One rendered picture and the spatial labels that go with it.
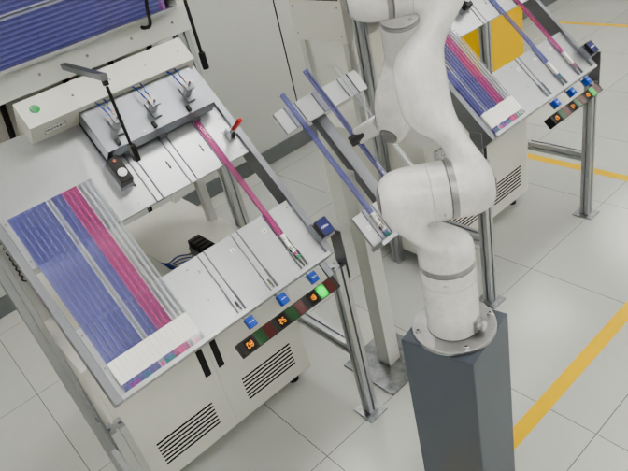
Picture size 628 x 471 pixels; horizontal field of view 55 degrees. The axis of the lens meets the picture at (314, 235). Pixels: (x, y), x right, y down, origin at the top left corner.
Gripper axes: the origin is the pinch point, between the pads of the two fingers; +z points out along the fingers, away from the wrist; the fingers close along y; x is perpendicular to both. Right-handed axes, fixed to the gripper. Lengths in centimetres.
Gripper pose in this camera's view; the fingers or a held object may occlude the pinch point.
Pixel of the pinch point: (357, 137)
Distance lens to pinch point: 180.0
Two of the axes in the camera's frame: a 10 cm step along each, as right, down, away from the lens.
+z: -4.7, 1.9, 8.6
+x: 5.3, 8.4, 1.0
